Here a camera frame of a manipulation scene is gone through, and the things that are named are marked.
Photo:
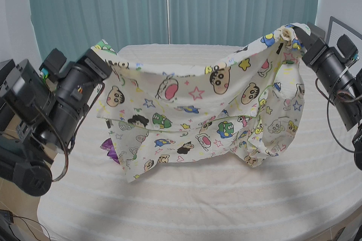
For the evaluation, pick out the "purple garment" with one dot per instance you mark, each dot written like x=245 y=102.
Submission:
x=109 y=151

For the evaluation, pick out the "white printed pyjama top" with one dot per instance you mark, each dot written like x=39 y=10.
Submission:
x=198 y=110

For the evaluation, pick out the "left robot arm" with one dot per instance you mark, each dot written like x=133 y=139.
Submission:
x=25 y=98

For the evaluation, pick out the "black chest of drawers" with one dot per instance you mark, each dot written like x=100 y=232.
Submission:
x=7 y=64

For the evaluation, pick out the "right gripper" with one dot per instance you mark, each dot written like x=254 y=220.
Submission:
x=325 y=60

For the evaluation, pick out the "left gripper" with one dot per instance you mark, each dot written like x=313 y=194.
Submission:
x=75 y=84

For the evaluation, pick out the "bed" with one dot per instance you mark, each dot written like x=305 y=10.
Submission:
x=198 y=206

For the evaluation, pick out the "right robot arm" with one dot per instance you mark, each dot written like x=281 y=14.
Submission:
x=350 y=110

